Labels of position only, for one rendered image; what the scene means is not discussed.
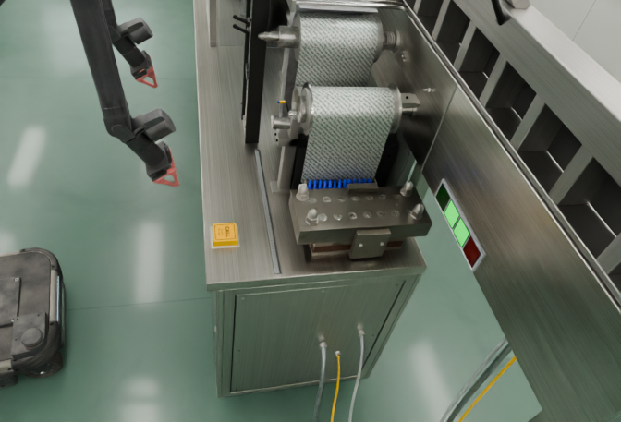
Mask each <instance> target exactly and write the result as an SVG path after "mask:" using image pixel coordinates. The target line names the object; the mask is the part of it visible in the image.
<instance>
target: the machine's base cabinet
mask: <svg viewBox="0 0 621 422"><path fill-rule="evenodd" d="M422 274H423V273H417V274H406V275H395V276H384V277H373V278H362V279H351V280H340V281H329V282H318V283H297V284H286V285H276V286H264V287H253V288H242V289H231V290H221V291H211V292H212V309H213V342H214V360H215V377H216V389H217V398H222V397H228V396H235V395H242V394H249V393H255V392H268V391H275V390H283V389H289V388H296V387H303V386H310V385H316V384H319V383H320V377H321V368H322V350H321V349H320V347H319V344H320V343H327V348H326V370H325V378H324V383H330V382H337V356H335V352H336V351H340V353H341V356H340V357H339V359H340V380H339V381H344V380H356V379H357V376H358V372H359V361H360V337H359V335H358V332H359V331H364V333H365V335H364V336H363V342H364V353H363V363H362V369H361V374H360V379H364V378H368V377H369V376H370V375H371V372H372V370H373V368H374V366H375V364H376V362H377V360H378V359H379V357H380V355H381V353H382V351H383V349H384V347H385V345H386V343H387V342H388V340H389V338H390V336H391V334H392V332H393V330H394V328H395V326H396V325H397V323H398V321H399V319H400V317H401V315H402V313H403V311H404V309H405V307H406V305H407V304H408V301H409V299H410V298H411V296H412V294H413V292H414V290H415V288H416V287H417V285H418V283H419V281H420V278H421V276H422Z"/></svg>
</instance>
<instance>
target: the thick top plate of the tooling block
mask: <svg viewBox="0 0 621 422"><path fill-rule="evenodd" d="M402 187H403V186H393V187H378V191H377V192H364V193H347V188H346V187H345V188H321V189H308V191H309V195H308V196H309V198H308V199H307V200H305V201H300V200H298V199H297V197H296V195H297V193H298V189H296V190H290V196H289V202H288V205H289V209H290V213H291V218H292V222H293V226H294V231H295V235H296V239H297V244H298V245H302V244H317V243H331V242H345V241H353V239H354V236H355V233H356V231H357V230H370V229H385V228H389V230H390V232H391V235H390V237H389V238H402V237H416V236H427V234H428V233H429V231H430V228H431V226H432V220H431V218H430V216H429V214H428V212H427V211H426V209H425V207H424V205H423V203H422V200H421V198H420V195H419V193H418V191H417V189H416V188H415V186H413V188H412V194H411V196H409V197H405V196H403V195H402V194H401V193H400V189H401V188H402ZM417 204H422V205H423V207H424V210H423V214H422V218H421V219H420V220H415V219H413V218H412V217H411V216H410V213H411V212H412V211H413V208H414V207H415V206H416V205H417ZM311 209H315V210H316V211H317V212H318V215H319V217H318V223H317V224H316V225H308V224H306V222H305V219H306V217H307V215H308V213H309V211H310V210H311Z"/></svg>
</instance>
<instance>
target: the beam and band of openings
mask: <svg viewBox="0 0 621 422"><path fill-rule="evenodd" d="M499 1H500V4H501V8H502V10H503V13H504V17H505V20H504V23H503V25H500V26H499V25H498V24H497V23H496V21H495V20H496V16H495V14H494V10H493V5H492V2H491V0H403V5H406V6H407V11H408V13H409V14H410V15H411V16H412V17H413V19H414V20H415V21H416V23H417V24H418V25H419V27H420V29H421V30H422V31H423V33H424V34H425V36H426V37H427V38H428V40H429V41H430V42H431V44H432V46H433V47H434V48H435V50H436V51H437V53H438V54H439V55H440V56H441V57H442V58H443V60H444V62H445V63H446V64H447V66H448V67H449V68H450V70H451V71H452V73H453V74H454V75H455V77H456V78H457V80H458V81H459V83H460V84H461V85H462V87H463V88H464V90H465V91H466V92H467V94H468V95H469V97H470V98H471V100H472V101H474V103H475V104H476V106H477V107H478V108H479V110H480V111H481V113H482V114H483V116H484V117H485V118H486V120H487V121H488V123H489V124H490V125H491V127H492V128H493V130H494V131H495V133H496V134H497V135H498V137H499V138H500V140H502V141H503V143H504V144H505V146H506V147H507V149H508V150H509V151H510V153H511V154H512V156H513V157H514V158H515V160H516V161H517V163H518V164H519V166H520V167H521V168H522V170H523V171H524V173H525V174H526V175H527V177H528V178H529V180H530V181H531V183H532V184H533V185H534V186H535V187H536V189H537V190H538V191H539V193H540V194H541V195H542V197H543V199H544V200H545V201H546V203H547V204H548V206H549V207H550V208H551V210H552V211H553V212H554V214H555V216H556V217H557V218H558V220H559V221H560V223H561V224H562V225H563V226H564V227H565V228H566V230H567V232H568V233H569V234H570V236H571V237H572V239H573V240H574V241H575V243H576V244H577V245H578V247H579V249H580V250H581V251H582V253H583V254H584V256H585V257H586V258H587V260H588V261H589V262H590V264H591V266H592V267H593V268H594V270H596V272H597V273H598V274H599V276H600V277H601V278H602V280H603V282H604V283H605V284H606V286H607V287H608V289H609V290H610V291H611V293H612V294H613V295H614V297H615V299H616V300H617V301H618V303H619V304H620V305H621V83H619V82H618V81H617V80H616V79H615V78H614V77H613V76H611V75H610V74H609V73H608V72H607V71H606V70H605V69H603V68H602V67H601V66H600V65H599V64H598V63H597V62H595V61H594V60H593V59H592V58H591V57H590V56H589V55H587V54H586V53H585V52H584V51H583V50H582V49H580V48H579V47H578V46H577V45H576V44H575V43H574V42H572V41H571V40H570V39H569V38H568V37H567V36H566V35H565V34H564V33H563V32H562V31H560V30H559V29H558V28H557V27H556V26H555V25H554V24H553V23H552V22H551V21H549V20H548V19H547V18H546V17H545V16H544V15H543V14H541V13H540V12H539V11H538V10H537V9H536V8H535V7H533V6H530V7H529V8H527V9H521V8H514V7H513V6H512V5H511V4H510V3H509V2H508V1H506V0H499Z"/></svg>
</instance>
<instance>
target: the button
mask: <svg viewBox="0 0 621 422"><path fill-rule="evenodd" d="M236 245H237V225H236V223H214V224H213V246H214V247H221V246H236Z"/></svg>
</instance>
